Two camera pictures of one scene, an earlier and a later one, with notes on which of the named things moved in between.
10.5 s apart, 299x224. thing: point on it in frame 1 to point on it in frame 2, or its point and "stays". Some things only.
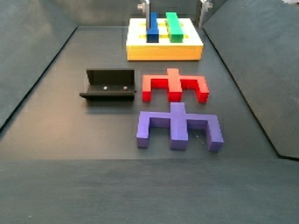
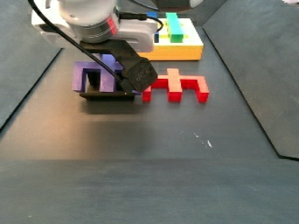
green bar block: x=174 y=27 stays
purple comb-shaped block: x=179 y=127 to x=107 y=79
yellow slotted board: x=163 y=50 stays
